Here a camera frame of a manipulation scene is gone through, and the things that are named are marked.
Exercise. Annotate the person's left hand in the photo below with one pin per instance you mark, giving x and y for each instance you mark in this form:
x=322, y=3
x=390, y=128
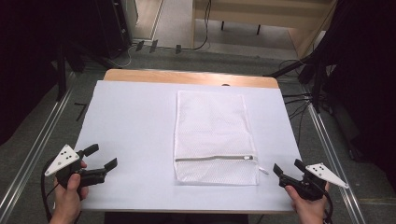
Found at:
x=67, y=203

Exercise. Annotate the white mesh laundry bag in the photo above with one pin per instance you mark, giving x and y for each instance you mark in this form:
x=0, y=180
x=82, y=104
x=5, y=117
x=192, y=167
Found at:
x=211, y=130

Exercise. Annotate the light wooden bench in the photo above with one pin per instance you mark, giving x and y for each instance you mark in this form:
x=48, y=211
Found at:
x=264, y=14

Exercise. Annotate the person's right hand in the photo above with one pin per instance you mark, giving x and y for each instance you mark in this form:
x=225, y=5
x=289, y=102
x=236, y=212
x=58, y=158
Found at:
x=309, y=211

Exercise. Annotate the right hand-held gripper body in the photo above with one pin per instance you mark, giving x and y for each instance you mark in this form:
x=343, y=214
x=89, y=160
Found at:
x=308, y=188

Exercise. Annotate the black cabinet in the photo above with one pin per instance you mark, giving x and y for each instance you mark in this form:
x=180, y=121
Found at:
x=113, y=28

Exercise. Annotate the metal floor rail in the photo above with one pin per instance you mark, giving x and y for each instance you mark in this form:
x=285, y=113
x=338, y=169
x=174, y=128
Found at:
x=34, y=149
x=333, y=161

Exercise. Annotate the black metal stand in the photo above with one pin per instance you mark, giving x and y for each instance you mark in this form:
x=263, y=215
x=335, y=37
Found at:
x=61, y=74
x=317, y=84

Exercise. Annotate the wooden table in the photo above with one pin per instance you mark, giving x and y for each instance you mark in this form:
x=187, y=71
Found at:
x=186, y=76

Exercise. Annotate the black curtain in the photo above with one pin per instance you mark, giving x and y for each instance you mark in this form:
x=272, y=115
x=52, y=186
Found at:
x=367, y=93
x=28, y=62

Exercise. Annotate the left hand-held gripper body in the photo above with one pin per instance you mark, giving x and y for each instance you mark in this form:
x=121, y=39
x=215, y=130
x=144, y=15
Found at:
x=63, y=158

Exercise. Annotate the white table cover sheet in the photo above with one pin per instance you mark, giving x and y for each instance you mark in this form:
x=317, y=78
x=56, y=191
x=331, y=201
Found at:
x=130, y=124

